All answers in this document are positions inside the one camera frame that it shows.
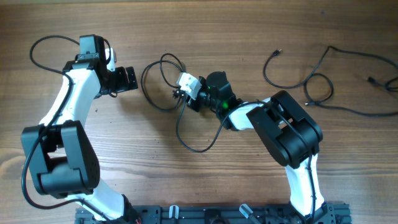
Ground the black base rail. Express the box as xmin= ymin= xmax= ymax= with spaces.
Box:
xmin=74 ymin=203 xmax=352 ymax=224

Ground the left camera cable black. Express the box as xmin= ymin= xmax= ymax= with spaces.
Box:
xmin=21 ymin=34 xmax=109 ymax=223

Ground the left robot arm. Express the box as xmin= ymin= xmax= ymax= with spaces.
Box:
xmin=21 ymin=34 xmax=142 ymax=223

